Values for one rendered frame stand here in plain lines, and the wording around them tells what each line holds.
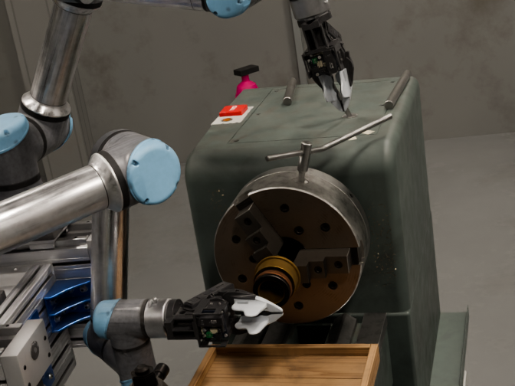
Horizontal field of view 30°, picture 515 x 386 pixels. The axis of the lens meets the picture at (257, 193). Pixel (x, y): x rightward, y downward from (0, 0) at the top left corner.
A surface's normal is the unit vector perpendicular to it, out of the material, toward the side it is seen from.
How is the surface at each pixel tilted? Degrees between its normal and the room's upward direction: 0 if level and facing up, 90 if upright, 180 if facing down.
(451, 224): 0
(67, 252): 90
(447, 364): 0
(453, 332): 0
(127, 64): 90
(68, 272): 90
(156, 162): 90
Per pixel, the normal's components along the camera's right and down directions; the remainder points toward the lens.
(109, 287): 0.15, 0.23
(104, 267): -0.19, 0.21
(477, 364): -0.14, -0.93
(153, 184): 0.65, 0.17
